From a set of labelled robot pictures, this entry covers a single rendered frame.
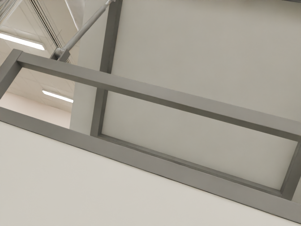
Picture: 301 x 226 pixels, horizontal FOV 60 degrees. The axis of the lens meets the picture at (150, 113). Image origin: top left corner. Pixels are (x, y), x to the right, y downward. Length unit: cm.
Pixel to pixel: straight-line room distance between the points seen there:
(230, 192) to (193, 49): 65
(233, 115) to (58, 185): 47
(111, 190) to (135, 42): 71
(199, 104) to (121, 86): 22
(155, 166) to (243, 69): 60
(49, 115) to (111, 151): 934
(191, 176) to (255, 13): 70
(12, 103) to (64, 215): 1025
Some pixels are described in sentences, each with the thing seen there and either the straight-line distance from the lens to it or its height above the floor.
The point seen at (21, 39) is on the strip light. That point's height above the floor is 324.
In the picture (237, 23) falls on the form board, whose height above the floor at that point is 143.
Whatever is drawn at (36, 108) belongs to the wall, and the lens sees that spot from 1032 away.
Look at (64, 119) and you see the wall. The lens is 971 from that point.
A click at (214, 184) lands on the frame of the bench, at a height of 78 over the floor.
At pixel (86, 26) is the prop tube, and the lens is 101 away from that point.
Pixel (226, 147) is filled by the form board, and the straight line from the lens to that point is 116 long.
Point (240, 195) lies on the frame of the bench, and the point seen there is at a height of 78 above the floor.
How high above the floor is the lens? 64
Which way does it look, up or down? 23 degrees up
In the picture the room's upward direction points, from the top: 22 degrees clockwise
